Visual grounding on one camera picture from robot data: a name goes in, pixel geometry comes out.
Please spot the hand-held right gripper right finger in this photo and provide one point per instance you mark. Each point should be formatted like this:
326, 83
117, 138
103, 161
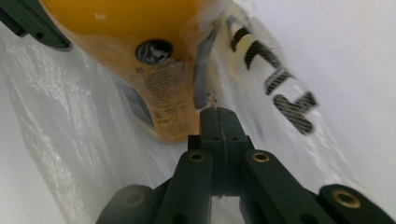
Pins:
235, 137

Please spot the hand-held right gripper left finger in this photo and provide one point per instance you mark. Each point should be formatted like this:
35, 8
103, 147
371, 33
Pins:
211, 140

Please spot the yellow snack packet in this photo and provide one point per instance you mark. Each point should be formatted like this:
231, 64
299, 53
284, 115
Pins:
124, 28

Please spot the clear printed plastic bag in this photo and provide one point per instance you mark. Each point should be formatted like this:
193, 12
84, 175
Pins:
77, 124

